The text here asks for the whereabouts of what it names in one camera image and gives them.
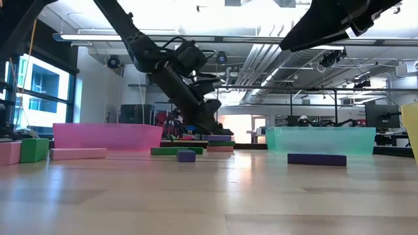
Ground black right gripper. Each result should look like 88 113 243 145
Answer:
280 0 403 52

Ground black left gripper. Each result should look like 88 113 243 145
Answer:
148 67 233 136

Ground blue wooden block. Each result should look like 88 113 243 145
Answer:
202 134 233 142
287 153 348 167
176 149 197 163

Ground short ceiling light strip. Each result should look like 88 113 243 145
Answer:
298 44 346 52

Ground red background equipment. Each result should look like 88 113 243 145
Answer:
155 109 184 140

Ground silver ceiling ducts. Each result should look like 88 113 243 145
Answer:
234 22 327 99

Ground long linear ceiling light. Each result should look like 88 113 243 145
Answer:
52 31 418 46

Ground pink translucent plastic bin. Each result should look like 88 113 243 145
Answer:
52 123 163 152

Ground black background monitor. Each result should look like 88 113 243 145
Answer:
364 103 402 129

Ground teal translucent plastic bin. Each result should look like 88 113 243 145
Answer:
265 126 377 156

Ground yellow translucent plastic bin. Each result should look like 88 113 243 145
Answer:
400 102 418 164

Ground large dark-framed window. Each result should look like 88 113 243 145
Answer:
0 52 79 136

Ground black ceiling camera cluster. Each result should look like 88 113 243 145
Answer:
319 48 347 69

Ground black aluminium rig frame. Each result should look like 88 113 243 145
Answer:
159 139 415 158

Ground black background rail frame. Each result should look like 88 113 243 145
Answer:
187 85 418 127

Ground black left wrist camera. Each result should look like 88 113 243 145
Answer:
172 40 208 78

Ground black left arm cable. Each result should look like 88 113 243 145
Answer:
156 35 218 79

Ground thin orange cable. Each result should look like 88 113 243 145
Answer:
12 18 39 131

